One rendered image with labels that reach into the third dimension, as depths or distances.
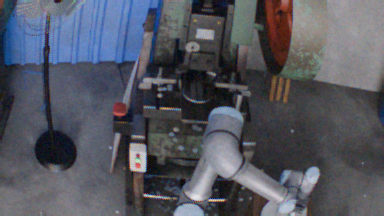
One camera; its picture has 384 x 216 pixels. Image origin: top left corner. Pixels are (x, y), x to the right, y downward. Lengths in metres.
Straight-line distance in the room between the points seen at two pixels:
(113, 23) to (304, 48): 1.99
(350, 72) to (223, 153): 2.61
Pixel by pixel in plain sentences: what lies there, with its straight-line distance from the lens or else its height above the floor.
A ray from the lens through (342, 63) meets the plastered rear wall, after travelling 4.02.
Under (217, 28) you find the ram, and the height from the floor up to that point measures 1.10.
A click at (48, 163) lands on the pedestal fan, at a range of 2.98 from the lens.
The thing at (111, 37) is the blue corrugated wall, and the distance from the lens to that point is 3.65.
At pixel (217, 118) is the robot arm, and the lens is 1.76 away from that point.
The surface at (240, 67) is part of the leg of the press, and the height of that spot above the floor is 0.69.
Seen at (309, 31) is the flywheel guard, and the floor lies 1.38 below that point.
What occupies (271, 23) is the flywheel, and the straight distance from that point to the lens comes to 2.43.
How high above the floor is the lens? 2.24
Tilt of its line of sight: 41 degrees down
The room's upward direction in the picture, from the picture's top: 8 degrees clockwise
